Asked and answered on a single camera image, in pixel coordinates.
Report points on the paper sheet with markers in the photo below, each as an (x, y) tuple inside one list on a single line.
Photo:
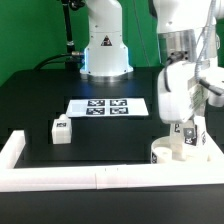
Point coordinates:
[(107, 107)]

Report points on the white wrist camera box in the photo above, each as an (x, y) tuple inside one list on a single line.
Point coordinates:
[(214, 83)]

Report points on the white U-shaped fence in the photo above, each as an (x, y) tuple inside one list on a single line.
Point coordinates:
[(13, 179)]

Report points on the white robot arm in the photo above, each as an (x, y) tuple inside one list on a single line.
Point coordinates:
[(185, 35)]

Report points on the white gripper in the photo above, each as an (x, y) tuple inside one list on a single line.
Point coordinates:
[(179, 95)]

